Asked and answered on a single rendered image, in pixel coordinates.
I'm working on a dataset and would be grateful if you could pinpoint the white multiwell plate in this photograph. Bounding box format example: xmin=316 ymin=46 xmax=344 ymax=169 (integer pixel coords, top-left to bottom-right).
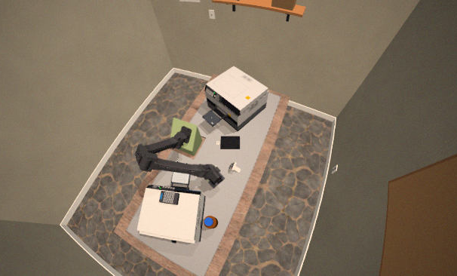
xmin=172 ymin=172 xmax=189 ymax=184

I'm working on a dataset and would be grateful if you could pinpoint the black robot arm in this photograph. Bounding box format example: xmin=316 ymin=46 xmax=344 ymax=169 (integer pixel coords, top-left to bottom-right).
xmin=135 ymin=126 xmax=222 ymax=184

